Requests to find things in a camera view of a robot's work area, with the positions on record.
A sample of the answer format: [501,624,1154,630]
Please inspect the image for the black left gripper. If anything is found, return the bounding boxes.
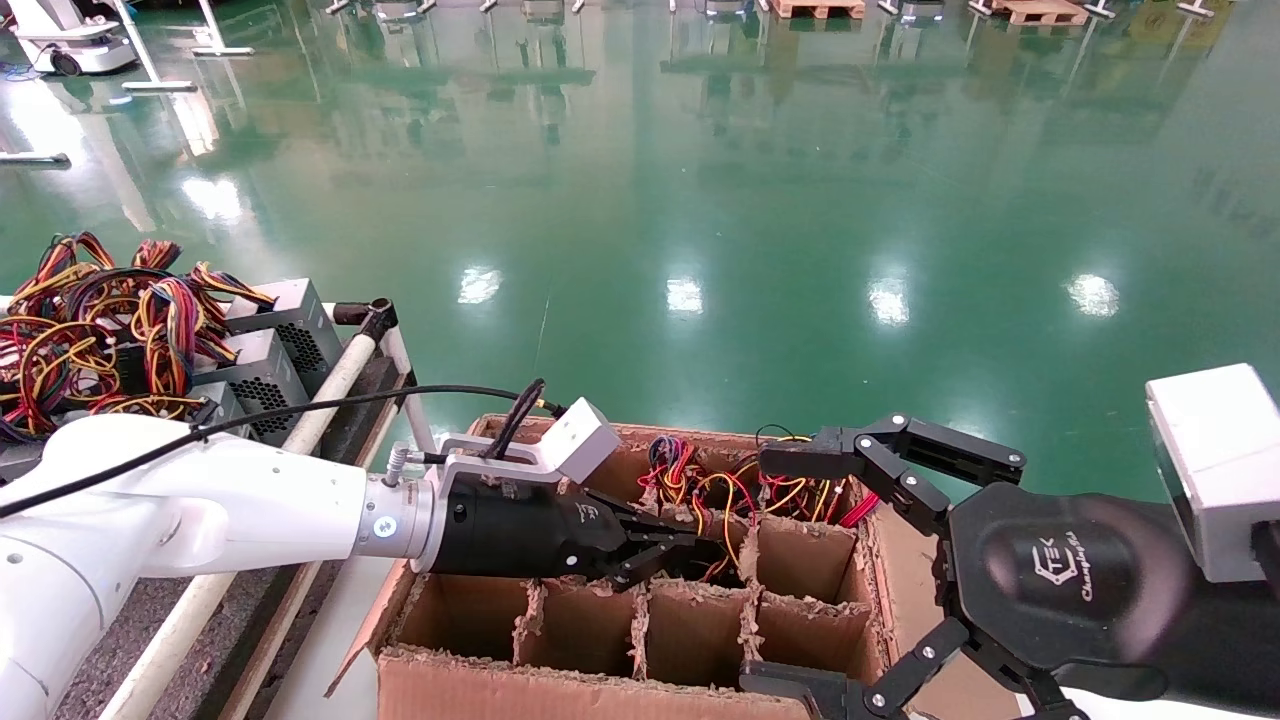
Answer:
[432,470,706,593]

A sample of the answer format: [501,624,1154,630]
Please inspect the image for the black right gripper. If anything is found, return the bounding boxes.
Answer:
[740,413,1280,720]

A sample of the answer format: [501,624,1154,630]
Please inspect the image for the grey power supply with wires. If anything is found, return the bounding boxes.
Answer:
[690,475,761,586]

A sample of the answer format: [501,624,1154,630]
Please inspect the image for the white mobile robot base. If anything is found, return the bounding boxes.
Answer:
[5,0,139,78]

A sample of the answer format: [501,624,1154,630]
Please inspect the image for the cardboard box with dividers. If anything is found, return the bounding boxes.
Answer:
[325,413,1021,720]

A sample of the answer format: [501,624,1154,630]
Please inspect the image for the power supply in box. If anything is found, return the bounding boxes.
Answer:
[740,425,881,529]

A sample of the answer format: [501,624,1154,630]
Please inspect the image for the white table leg pipe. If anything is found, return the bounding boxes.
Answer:
[383,328,441,456]

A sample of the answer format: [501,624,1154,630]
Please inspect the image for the black pipe clamp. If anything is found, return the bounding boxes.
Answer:
[333,298,399,346]

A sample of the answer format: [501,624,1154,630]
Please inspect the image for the grey metal power supply unit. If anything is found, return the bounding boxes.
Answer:
[0,440,51,481]
[225,278,346,396]
[190,385,251,441]
[195,330,311,431]

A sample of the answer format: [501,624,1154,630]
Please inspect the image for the grey felt table mat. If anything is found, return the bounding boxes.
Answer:
[55,568,301,720]

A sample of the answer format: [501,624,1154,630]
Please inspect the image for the wooden pallet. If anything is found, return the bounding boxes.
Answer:
[768,0,867,21]
[990,0,1089,28]

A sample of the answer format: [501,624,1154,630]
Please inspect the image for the white stand pole with foot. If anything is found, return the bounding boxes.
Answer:
[192,0,256,58]
[105,0,198,94]

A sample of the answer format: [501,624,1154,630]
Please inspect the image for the multicoloured wire bundle with purple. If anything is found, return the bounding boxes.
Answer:
[640,435,713,511]

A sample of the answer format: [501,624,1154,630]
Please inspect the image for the long white rail pipe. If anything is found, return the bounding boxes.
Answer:
[100,330,389,720]

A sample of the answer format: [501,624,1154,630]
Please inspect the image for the black camera cable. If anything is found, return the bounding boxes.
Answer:
[0,378,566,521]

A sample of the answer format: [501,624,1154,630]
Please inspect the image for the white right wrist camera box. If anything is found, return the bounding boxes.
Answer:
[1145,363,1280,584]

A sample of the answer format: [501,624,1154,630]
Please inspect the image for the grey power supplies with cables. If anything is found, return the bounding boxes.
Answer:
[85,238,279,421]

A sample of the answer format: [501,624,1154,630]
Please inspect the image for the tangled red yellow wire harness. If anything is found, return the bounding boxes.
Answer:
[0,232,136,441]

